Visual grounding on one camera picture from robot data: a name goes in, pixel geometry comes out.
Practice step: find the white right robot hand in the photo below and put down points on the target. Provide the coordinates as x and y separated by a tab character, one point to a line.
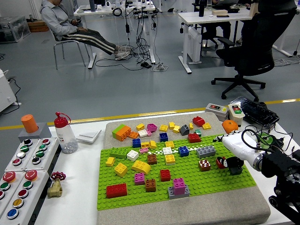
239	147

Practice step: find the red square toy brick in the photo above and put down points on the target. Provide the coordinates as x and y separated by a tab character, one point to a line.
165	175
219	162
194	138

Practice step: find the magenta square toy brick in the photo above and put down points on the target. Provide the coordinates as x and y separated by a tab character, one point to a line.
179	183
139	179
180	192

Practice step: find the dark grey sloped toy brick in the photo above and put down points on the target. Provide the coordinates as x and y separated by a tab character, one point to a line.
235	171

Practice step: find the grey long toy brick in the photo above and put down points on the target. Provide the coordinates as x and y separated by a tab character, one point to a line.
206	151

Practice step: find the yellow square toy brick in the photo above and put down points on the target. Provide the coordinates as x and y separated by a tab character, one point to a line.
170	144
163	127
152	144
171	125
176	129
120	170
170	159
206	126
145	145
140	126

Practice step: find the green small toy brick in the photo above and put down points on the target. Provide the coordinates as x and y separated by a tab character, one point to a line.
198	132

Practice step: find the red sloped toy brick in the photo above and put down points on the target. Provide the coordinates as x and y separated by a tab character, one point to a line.
198	121

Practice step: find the yellow narrow toy brick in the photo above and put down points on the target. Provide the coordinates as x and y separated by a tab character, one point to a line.
110	161
191	126

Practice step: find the blue square toy brick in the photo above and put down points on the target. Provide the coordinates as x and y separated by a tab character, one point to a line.
183	151
163	137
136	143

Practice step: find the white square toy brick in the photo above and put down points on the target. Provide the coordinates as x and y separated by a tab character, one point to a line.
167	151
142	133
132	155

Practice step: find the grey arch toy brick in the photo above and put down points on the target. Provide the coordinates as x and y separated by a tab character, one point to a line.
171	193

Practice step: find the brown square toy brick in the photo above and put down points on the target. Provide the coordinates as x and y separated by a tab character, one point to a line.
150	185
152	159

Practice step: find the magenta upturned toy brick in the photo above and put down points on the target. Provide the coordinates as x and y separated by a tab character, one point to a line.
152	127

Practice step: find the pink small toy brick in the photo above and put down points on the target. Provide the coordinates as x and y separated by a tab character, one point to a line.
149	133

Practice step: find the pink flat toy brick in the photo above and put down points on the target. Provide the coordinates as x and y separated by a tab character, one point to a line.
143	150

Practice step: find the yellow curved toy brick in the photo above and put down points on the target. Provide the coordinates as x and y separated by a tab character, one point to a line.
141	167

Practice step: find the orange small toy brick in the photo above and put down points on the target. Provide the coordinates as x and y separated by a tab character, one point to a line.
133	135

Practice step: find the orange long toy brick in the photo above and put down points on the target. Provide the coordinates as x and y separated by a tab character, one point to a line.
124	134

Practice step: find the green studded baseplate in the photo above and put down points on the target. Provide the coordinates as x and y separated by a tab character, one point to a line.
133	201

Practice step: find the lime long toy brick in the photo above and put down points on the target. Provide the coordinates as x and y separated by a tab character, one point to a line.
116	130
118	152

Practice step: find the red long toy brick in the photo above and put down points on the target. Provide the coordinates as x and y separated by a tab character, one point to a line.
116	190

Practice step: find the orange fruit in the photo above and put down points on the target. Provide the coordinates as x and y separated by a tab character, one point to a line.
229	125

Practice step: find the green tape roll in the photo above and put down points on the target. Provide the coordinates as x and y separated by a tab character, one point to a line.
267	139

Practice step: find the black clear plastic tray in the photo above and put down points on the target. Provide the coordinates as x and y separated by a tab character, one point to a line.
257	113

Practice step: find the black plug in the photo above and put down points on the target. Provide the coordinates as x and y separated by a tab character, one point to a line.
297	155

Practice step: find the grey-brown cushion mat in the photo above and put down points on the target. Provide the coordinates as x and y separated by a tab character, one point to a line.
211	211

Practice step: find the black office chair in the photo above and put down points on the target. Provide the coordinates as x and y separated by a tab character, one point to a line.
257	47

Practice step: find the white computer case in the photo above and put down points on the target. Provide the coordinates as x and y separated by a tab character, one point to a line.
194	44

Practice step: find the person behind desk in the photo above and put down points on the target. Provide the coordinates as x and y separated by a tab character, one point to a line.
222	29

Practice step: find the black power strip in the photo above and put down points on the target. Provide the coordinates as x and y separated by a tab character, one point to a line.
146	65

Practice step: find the black phone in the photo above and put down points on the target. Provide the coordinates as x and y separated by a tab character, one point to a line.
222	16

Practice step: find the light wooden box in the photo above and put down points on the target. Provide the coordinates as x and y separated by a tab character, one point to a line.
219	12

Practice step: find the light wooden board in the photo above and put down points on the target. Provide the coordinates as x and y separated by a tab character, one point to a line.
253	9

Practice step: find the black bottle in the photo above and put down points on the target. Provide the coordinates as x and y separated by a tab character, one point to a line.
201	9

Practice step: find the clear bottle red cap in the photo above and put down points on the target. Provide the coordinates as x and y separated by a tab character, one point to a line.
66	138

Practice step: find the brass valve red handwheel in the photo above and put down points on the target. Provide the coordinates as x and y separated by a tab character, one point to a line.
55	189

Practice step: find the grey block holder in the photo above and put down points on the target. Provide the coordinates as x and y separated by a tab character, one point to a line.
43	133

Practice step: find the grey metal chair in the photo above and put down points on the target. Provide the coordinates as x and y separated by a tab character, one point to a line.
68	43

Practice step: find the grey-blue bottle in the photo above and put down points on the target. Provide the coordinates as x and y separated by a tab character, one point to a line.
92	5

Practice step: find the grey emergency-stop five-button box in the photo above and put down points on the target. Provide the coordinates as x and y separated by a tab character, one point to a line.
37	189

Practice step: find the orange cylinder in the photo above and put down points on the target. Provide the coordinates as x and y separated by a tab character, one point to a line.
29	123

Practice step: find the seated person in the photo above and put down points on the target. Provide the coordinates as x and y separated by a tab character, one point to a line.
58	21

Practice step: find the grey emergency-stop control box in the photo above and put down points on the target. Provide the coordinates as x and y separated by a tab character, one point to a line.
16	187

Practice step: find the grey four-button control box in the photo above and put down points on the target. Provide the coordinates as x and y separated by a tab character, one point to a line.
10	167

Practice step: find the brown wooden pallet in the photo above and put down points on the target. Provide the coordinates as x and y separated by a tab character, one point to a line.
37	26

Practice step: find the white cabinet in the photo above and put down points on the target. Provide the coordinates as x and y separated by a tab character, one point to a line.
7	93

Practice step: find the clear storage box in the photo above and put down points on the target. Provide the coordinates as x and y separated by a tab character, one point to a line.
14	29

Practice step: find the white start-stop switch box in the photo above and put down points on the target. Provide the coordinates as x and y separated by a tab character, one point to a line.
235	117

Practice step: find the grey start-stop switch box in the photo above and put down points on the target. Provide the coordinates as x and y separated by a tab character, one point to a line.
215	113

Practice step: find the white wall switch plate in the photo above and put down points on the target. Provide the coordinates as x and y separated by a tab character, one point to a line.
87	137

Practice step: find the grey key-switch control box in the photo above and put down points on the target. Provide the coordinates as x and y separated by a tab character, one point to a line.
50	152

